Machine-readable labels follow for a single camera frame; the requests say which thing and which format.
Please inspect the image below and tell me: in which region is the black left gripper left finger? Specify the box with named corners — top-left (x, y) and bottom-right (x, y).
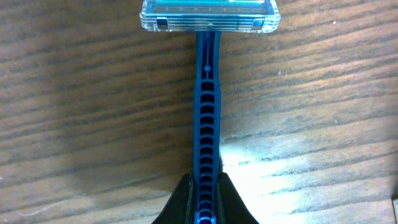
top-left (152, 174), bottom-right (195, 224)

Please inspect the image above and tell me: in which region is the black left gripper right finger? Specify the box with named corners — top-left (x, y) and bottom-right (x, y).
top-left (216, 172), bottom-right (259, 224)

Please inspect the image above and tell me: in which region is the blue disposable razor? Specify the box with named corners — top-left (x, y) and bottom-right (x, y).
top-left (139, 0), bottom-right (280, 224)

